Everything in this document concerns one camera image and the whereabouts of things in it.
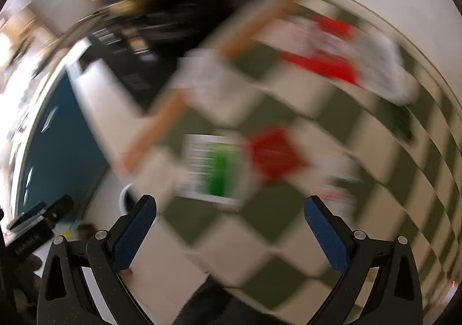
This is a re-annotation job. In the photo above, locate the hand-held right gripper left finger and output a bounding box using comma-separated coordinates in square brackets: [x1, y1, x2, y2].
[36, 194, 157, 325]

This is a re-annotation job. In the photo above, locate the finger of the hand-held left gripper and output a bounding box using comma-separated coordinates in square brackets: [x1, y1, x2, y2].
[6, 201, 48, 230]
[43, 194, 75, 226]

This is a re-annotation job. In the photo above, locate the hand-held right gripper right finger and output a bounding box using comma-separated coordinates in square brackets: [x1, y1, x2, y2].
[304, 196, 423, 325]

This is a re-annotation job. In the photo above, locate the white round container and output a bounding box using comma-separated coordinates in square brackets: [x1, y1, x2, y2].
[118, 183, 139, 215]

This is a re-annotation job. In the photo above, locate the green and white checked cloth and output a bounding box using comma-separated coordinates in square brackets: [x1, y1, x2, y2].
[119, 0, 461, 311]

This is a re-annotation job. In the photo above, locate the blue panel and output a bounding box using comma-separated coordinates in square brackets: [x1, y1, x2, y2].
[10, 70, 109, 213]

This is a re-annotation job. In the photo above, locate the orange wooden bar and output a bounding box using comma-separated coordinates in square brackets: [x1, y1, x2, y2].
[115, 92, 188, 176]
[220, 0, 302, 58]

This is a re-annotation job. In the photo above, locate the green and white packet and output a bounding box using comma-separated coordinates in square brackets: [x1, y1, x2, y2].
[177, 133, 249, 205]

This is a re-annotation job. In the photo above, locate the white crumpled paper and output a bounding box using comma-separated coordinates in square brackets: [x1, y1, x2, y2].
[169, 49, 246, 127]

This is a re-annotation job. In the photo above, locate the red and white plastic bag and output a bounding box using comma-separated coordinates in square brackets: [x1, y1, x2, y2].
[280, 14, 414, 105]

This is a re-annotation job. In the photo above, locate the dark cabinet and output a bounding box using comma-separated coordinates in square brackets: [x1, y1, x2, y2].
[85, 0, 260, 112]

